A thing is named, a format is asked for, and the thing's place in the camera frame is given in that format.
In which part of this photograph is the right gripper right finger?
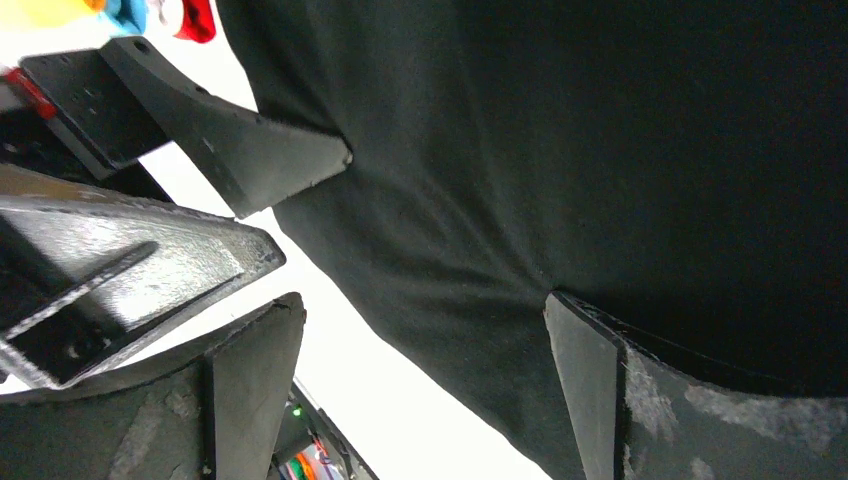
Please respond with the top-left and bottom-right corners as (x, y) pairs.
(544, 292), (847, 479)

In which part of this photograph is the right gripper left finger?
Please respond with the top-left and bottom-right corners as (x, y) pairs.
(1, 293), (306, 479)

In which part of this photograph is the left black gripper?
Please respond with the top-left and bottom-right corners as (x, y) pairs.
(1, 37), (353, 390)

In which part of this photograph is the black t shirt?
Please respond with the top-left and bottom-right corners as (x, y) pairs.
(217, 1), (847, 479)

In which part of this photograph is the orange folded t shirt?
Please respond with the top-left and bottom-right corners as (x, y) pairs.
(0, 0), (107, 31)

